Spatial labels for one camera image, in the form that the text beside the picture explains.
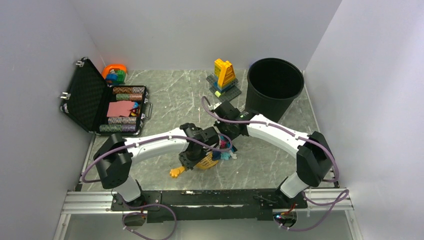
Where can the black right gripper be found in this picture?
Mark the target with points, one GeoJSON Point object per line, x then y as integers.
{"type": "Point", "coordinates": [219, 125]}

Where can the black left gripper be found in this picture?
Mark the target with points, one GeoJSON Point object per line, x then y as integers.
{"type": "Point", "coordinates": [190, 164]}

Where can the yellow slotted plastic scoop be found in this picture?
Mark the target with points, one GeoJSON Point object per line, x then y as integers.
{"type": "Point", "coordinates": [206, 163]}

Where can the black ribbed waste bin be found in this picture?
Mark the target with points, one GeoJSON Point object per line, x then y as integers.
{"type": "Point", "coordinates": [273, 84]}

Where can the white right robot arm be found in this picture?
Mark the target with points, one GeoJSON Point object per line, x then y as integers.
{"type": "Point", "coordinates": [313, 156]}

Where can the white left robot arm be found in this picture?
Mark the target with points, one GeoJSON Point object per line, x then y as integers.
{"type": "Point", "coordinates": [116, 157]}

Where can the magenta scrap under scoop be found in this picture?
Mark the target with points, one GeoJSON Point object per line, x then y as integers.
{"type": "Point", "coordinates": [225, 144]}

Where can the yellow block tower on plate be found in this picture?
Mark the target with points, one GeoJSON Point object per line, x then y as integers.
{"type": "Point", "coordinates": [223, 81]}

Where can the teal scrap front centre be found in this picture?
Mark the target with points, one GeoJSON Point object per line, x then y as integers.
{"type": "Point", "coordinates": [225, 156]}

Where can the black poker chip case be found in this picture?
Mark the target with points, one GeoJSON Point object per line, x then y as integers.
{"type": "Point", "coordinates": [103, 109]}

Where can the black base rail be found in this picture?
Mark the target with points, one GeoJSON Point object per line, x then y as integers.
{"type": "Point", "coordinates": [223, 204]}

